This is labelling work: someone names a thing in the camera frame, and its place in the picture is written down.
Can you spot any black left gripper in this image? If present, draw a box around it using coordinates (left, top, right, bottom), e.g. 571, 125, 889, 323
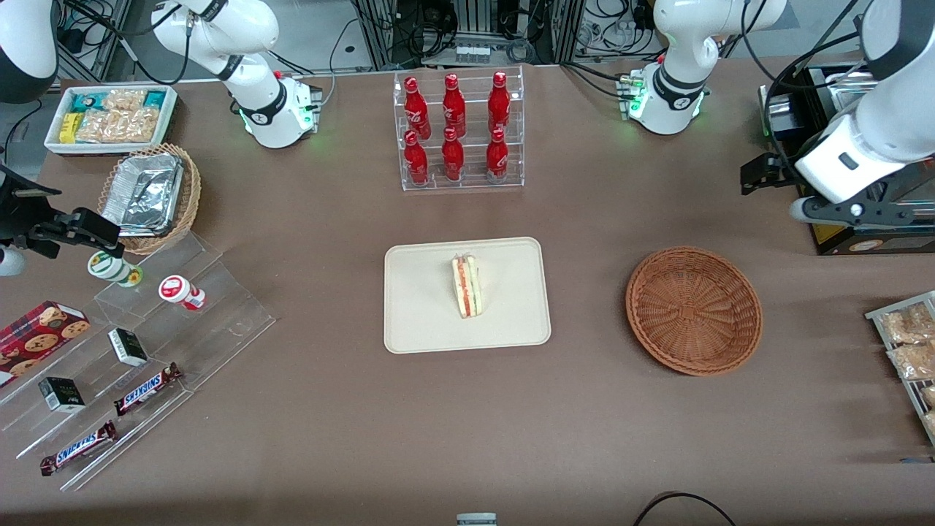
739, 150, 807, 197

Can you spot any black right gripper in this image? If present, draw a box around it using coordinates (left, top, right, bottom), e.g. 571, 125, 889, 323
0, 164, 122, 259

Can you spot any triangle sandwich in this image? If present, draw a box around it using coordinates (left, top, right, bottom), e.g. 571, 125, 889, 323
451, 252, 485, 319

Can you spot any light wicker basket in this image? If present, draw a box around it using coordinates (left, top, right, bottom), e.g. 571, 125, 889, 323
98, 142, 202, 256

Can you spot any round brown wicker basket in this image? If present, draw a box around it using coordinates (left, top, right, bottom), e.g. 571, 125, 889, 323
625, 247, 763, 377

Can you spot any beige plastic tray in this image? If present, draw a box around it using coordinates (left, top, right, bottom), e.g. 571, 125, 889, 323
383, 236, 552, 355

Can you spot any green lidded yogurt cup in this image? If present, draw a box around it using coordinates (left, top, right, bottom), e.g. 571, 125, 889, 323
87, 250, 144, 288

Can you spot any silver foil container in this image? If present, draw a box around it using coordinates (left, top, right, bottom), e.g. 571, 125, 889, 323
101, 152, 185, 237

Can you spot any red cookie box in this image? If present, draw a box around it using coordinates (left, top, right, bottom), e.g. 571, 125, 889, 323
0, 300, 93, 389

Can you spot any clear bag of crackers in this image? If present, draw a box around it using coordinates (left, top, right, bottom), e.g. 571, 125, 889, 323
76, 107, 160, 144

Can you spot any red lidded yogurt cup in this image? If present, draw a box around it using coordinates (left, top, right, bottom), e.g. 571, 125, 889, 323
158, 275, 207, 312

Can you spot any small black carton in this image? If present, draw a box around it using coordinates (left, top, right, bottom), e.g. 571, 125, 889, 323
38, 376, 87, 414
107, 327, 150, 367

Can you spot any black machine with yellow label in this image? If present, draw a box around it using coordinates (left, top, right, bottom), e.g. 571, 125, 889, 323
763, 64, 935, 256

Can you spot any teal snack packet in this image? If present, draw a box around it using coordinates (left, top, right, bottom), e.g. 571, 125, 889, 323
71, 91, 112, 115

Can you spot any white rectangular snack bin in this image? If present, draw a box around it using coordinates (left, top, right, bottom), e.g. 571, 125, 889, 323
44, 84, 179, 157

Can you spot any clear acrylic stepped stand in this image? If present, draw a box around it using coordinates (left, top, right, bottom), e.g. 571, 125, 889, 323
0, 231, 277, 492

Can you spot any Snickers chocolate bar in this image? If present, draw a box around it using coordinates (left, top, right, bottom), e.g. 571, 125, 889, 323
113, 362, 184, 417
39, 420, 119, 477

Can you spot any clear bag of pastries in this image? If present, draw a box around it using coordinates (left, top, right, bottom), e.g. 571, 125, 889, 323
887, 342, 935, 382
879, 302, 935, 346

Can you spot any red cola bottle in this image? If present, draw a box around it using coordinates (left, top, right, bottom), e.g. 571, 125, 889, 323
404, 130, 430, 185
486, 129, 509, 183
442, 73, 467, 137
487, 71, 511, 134
441, 127, 465, 182
404, 77, 431, 140

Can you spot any clear acrylic bottle rack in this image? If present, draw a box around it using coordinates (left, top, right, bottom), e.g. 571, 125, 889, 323
393, 64, 525, 192

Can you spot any grey wire tray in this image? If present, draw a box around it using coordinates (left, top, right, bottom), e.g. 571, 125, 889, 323
865, 290, 935, 447

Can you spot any black cable loop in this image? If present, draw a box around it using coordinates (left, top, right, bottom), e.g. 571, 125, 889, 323
631, 491, 739, 526

